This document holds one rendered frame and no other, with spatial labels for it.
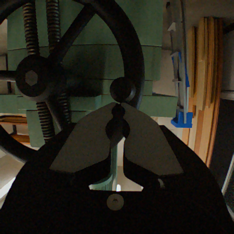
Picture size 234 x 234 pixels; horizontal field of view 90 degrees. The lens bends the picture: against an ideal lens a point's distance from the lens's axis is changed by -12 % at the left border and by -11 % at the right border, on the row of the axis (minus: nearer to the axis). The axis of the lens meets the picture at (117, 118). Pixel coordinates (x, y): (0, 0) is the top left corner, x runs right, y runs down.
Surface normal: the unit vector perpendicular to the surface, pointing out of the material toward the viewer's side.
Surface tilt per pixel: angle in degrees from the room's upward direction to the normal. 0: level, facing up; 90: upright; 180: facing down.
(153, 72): 90
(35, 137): 90
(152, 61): 90
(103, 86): 90
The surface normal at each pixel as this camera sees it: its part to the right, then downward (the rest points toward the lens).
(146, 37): -0.01, 0.22
